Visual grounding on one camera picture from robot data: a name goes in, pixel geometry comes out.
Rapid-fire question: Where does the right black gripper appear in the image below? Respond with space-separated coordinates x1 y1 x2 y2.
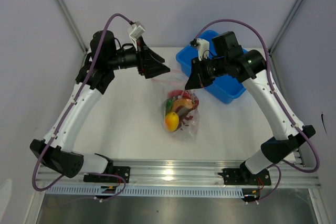
185 56 228 90

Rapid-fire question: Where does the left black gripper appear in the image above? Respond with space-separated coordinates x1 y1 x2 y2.
107 36 170 79

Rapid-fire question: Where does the red toy lobster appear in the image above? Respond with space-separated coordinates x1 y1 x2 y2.
167 89 200 131

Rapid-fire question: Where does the clear zip top bag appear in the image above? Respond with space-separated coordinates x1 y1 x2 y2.
152 70 200 141

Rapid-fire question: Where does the yellow orange toy fruit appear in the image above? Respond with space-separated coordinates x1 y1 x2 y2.
165 112 180 132

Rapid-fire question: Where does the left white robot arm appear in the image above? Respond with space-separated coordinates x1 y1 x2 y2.
29 31 170 182

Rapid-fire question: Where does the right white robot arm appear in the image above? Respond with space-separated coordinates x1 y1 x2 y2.
185 48 316 184

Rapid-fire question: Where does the blue plastic bin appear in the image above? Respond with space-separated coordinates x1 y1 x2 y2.
175 30 249 105

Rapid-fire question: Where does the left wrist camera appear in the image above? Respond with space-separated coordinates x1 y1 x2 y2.
127 22 145 48

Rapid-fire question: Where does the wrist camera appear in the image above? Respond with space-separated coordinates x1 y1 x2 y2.
127 22 145 48
190 31 244 62

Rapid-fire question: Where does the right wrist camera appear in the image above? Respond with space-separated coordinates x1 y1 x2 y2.
190 31 244 62

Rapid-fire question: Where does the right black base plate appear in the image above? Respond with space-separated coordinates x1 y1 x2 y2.
217 168 271 186

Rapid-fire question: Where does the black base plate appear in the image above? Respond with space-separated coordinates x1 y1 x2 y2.
83 166 131 184
217 168 271 186

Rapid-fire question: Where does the aluminium rail frame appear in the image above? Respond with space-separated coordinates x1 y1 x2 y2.
35 159 321 188

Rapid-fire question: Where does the slotted cable duct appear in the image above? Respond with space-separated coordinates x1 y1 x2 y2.
47 185 244 198

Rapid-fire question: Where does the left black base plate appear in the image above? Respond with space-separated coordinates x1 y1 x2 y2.
83 166 131 184

